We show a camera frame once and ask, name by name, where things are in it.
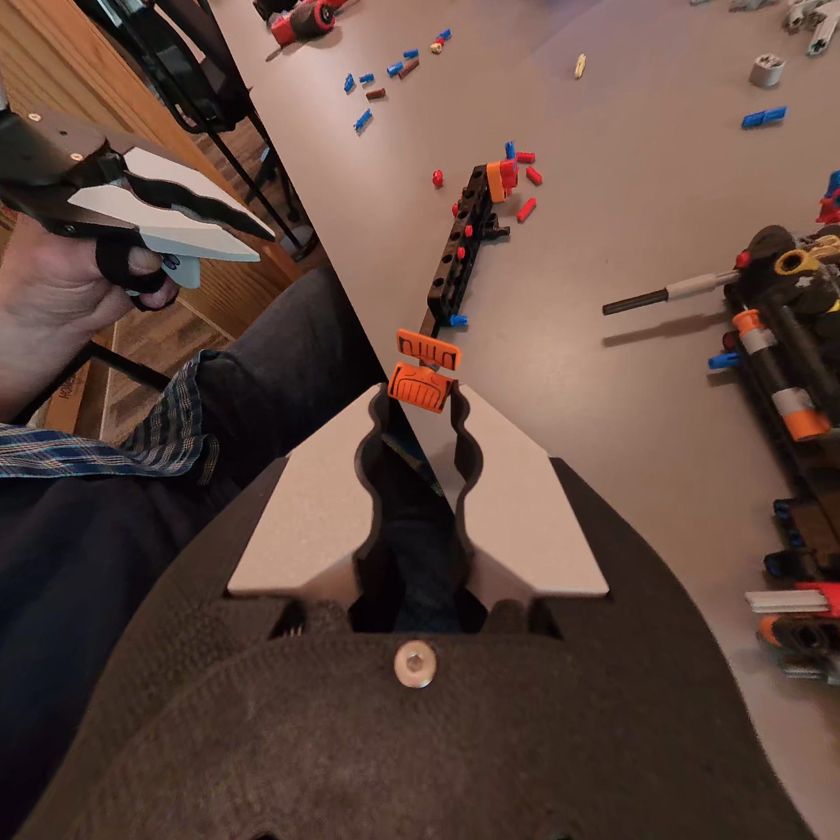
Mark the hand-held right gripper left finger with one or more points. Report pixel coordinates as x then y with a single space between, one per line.
308 518

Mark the dark navy trousers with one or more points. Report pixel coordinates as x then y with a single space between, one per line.
275 394

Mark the black lego beam assembly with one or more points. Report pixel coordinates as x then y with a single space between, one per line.
459 262

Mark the large lego car chassis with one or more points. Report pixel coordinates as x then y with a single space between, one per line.
787 367

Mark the scattered small blue lego pins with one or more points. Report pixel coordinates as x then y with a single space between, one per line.
363 120

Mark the long blue lego pin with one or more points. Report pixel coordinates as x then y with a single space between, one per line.
764 118

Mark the small orange lego panel assembly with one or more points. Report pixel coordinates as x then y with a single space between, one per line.
420 387

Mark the pile of light grey lego parts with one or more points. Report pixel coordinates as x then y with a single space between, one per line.
820 33

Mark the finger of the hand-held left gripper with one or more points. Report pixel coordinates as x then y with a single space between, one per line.
170 172
190 239

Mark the person's left hand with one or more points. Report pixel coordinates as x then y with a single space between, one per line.
52 289

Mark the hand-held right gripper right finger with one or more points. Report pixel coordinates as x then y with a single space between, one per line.
525 525

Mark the person's left forearm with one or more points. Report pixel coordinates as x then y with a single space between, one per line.
26 380

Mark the light grey lego connector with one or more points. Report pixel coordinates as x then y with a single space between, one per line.
766 72

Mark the scattered red lego pins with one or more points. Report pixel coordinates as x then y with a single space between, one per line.
526 210

